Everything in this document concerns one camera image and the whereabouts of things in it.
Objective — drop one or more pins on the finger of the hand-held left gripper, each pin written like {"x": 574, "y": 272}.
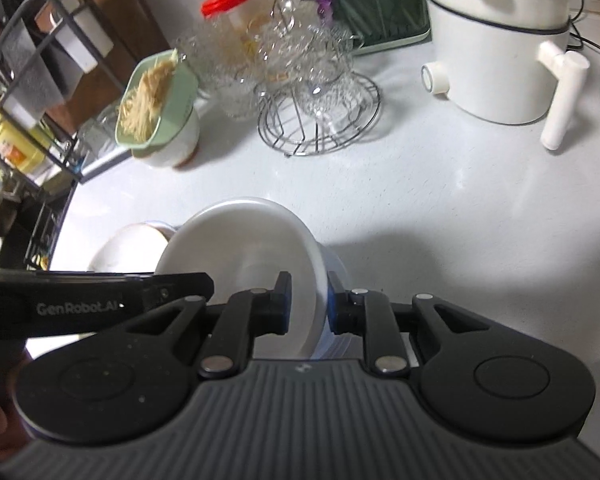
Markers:
{"x": 180, "y": 285}

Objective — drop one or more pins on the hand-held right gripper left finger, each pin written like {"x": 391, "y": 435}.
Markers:
{"x": 284, "y": 305}

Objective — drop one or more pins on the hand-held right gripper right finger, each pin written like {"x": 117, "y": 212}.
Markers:
{"x": 334, "y": 305}

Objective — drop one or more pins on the white plate with leaf print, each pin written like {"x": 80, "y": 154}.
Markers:
{"x": 125, "y": 250}

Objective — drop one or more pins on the plain white bowl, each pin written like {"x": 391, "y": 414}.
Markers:
{"x": 240, "y": 245}

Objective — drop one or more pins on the metal cutlery basket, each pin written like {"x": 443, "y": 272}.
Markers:
{"x": 42, "y": 235}

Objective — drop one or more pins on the white bowl under colander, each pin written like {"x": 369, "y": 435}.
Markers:
{"x": 180, "y": 145}

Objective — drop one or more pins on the yellow bottle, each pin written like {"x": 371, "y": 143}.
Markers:
{"x": 15, "y": 145}

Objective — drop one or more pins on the pale bean sprouts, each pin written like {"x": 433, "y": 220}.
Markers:
{"x": 142, "y": 100}

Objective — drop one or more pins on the green plastic colander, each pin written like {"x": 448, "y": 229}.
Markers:
{"x": 175, "y": 90}

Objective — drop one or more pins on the white holder block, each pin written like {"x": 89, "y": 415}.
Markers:
{"x": 85, "y": 35}

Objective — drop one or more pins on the black metal rack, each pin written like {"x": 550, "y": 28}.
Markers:
{"x": 25, "y": 35}

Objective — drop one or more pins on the jar with red lid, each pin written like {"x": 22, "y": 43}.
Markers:
{"x": 230, "y": 2}

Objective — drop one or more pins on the white electric cooking pot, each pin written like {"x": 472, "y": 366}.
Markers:
{"x": 495, "y": 60}

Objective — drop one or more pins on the green utensil holder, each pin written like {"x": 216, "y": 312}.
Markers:
{"x": 380, "y": 15}

